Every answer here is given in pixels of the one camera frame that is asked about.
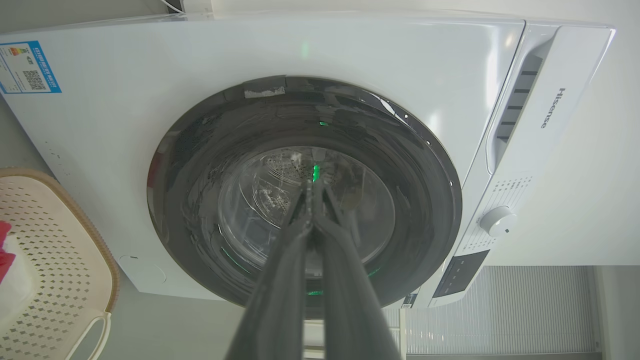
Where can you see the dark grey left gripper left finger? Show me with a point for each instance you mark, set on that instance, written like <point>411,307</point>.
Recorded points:
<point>280,295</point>

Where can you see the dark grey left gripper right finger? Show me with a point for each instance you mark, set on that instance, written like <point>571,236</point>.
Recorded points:
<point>350,300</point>

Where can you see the beige perforated laundry basket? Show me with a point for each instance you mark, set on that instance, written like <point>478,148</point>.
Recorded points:
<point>55,280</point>

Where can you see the dark round washing machine door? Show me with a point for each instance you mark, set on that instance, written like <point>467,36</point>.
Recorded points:
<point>410,200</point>

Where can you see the white washing machine dial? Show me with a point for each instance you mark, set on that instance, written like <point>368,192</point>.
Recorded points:
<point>497,221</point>

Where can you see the grey tape piece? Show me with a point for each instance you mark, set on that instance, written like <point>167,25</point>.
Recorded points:
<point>264,92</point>

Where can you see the white Hisense washing machine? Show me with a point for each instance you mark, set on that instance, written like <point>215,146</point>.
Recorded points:
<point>350,55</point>

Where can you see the white garment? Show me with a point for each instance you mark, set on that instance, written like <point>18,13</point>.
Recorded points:
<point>17,285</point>

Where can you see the red garment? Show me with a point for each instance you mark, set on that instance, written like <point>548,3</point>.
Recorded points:
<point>5,252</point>

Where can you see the blue energy label sticker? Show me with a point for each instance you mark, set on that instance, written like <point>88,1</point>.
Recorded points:
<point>27,67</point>

